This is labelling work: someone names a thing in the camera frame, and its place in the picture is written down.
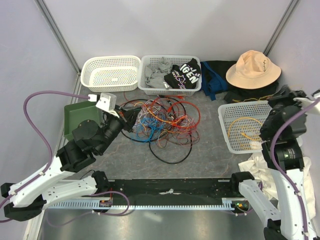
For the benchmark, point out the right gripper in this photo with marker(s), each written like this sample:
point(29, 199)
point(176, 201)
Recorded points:
point(286, 93)

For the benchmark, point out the left white empty basket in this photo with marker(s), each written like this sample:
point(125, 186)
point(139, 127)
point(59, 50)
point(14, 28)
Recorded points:
point(111, 73)

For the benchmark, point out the white tape scrap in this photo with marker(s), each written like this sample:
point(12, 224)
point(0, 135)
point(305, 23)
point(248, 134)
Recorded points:
point(171, 191)

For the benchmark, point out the green plastic tray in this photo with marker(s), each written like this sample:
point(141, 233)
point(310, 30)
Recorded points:
point(78, 112)

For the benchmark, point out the grey cloth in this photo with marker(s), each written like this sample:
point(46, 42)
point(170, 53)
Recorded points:
point(155, 75)

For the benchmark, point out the white cloth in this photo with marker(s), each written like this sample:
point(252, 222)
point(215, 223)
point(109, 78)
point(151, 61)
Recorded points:
point(257, 166)

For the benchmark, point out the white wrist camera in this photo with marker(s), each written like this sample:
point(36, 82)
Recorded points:
point(305, 102)
point(105, 102)

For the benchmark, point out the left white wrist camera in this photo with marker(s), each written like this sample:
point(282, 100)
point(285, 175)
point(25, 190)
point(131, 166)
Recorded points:
point(105, 102)

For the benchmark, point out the middle white clothes basket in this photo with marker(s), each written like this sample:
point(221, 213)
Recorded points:
point(153, 60)

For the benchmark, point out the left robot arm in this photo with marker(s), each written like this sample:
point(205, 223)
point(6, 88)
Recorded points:
point(28, 198)

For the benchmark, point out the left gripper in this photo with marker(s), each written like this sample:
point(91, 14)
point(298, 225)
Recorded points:
point(128, 115)

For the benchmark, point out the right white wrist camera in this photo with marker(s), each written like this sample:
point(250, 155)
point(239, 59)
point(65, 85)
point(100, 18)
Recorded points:
point(305, 102)

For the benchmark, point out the slotted cable duct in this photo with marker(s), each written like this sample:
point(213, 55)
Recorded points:
point(95, 203)

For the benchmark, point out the blue black garment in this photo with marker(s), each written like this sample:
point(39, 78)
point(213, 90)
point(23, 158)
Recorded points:
point(213, 75)

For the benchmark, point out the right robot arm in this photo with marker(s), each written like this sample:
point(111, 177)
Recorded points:
point(284, 158)

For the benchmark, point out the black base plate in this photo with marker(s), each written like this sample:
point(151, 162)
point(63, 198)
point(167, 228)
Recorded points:
point(193, 190)

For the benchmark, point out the black garment under hat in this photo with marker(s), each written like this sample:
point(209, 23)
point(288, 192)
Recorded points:
point(238, 95)

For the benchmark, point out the peach bucket hat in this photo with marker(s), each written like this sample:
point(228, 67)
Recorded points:
point(253, 70)

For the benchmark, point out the right white large basket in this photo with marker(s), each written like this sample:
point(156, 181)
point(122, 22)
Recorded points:
point(241, 123)

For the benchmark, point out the black printed t-shirt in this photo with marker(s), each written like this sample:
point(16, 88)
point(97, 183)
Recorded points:
point(184, 77)

